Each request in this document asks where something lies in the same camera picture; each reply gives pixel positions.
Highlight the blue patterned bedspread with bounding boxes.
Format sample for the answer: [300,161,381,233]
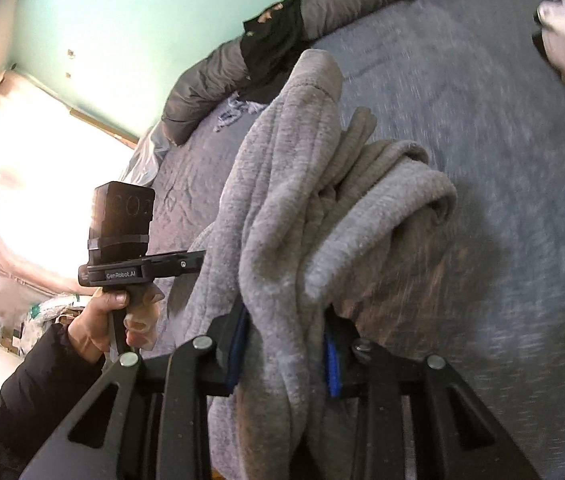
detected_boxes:
[150,0,565,480]

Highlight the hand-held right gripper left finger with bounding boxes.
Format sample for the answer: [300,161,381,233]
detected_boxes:
[20,305,251,480]

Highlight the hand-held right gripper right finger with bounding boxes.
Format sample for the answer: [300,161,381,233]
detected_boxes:
[323,306,544,480]

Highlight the person's left forearm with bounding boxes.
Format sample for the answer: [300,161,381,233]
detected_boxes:
[0,322,113,480]

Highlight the light blue bed sheet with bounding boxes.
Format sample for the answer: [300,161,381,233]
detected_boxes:
[125,127,173,186]

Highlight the dark grey rolled duvet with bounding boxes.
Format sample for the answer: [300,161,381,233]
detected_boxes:
[161,0,538,146]

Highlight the grey quilted sweatshirt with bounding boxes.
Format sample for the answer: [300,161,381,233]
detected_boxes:
[165,49,458,480]

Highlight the person's left hand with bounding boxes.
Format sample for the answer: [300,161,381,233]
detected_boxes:
[66,287,166,364]

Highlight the bright curtained window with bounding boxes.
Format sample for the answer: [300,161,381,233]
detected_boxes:
[0,70,138,321]

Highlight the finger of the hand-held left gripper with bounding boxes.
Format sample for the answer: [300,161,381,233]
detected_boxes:
[154,249,208,277]

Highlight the crumpled plastic bag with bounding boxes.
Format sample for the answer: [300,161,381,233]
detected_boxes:
[15,294,80,356]

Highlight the blue white patterned cloth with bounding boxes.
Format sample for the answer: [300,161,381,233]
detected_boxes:
[212,92,268,133]

